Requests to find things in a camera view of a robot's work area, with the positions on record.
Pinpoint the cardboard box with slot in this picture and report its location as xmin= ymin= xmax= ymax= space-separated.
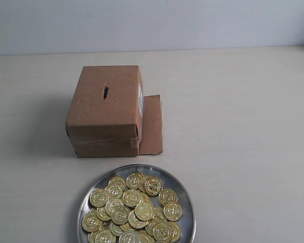
xmin=65 ymin=65 xmax=163 ymax=158

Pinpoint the gold coin top centre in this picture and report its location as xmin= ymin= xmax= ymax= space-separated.
xmin=126 ymin=172 xmax=144 ymax=189

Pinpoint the gold coin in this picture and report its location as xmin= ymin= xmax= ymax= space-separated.
xmin=143 ymin=176 xmax=163 ymax=196
xmin=126 ymin=172 xmax=144 ymax=189
xmin=108 ymin=176 xmax=126 ymax=191
xmin=95 ymin=229 xmax=117 ymax=243
xmin=158 ymin=188 xmax=179 ymax=207
xmin=82 ymin=213 xmax=102 ymax=232
xmin=122 ymin=189 xmax=141 ymax=208
xmin=153 ymin=222 xmax=173 ymax=242
xmin=89 ymin=188 xmax=109 ymax=208
xmin=164 ymin=201 xmax=184 ymax=222

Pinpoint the gold coin top right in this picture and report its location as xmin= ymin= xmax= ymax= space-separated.
xmin=143 ymin=176 xmax=163 ymax=196

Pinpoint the gold coin top left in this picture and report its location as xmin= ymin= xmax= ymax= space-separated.
xmin=108 ymin=176 xmax=126 ymax=191

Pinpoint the gold coin right upper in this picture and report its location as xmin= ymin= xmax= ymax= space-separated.
xmin=158 ymin=188 xmax=179 ymax=207

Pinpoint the gold coin centre upper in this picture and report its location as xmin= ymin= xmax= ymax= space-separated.
xmin=122 ymin=189 xmax=141 ymax=208

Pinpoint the gold coin right lower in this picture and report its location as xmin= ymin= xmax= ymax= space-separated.
xmin=164 ymin=201 xmax=184 ymax=222

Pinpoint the gold coin far left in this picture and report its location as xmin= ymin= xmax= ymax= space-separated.
xmin=89 ymin=188 xmax=109 ymax=208

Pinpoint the round steel plate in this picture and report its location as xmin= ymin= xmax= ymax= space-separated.
xmin=77 ymin=164 xmax=196 ymax=242

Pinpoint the gold coin bottom right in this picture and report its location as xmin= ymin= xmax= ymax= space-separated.
xmin=153 ymin=222 xmax=173 ymax=242

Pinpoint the gold coin left lower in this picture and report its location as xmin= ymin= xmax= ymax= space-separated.
xmin=82 ymin=213 xmax=102 ymax=232

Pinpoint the gold coin bottom left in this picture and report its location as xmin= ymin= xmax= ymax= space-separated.
xmin=95 ymin=229 xmax=117 ymax=243

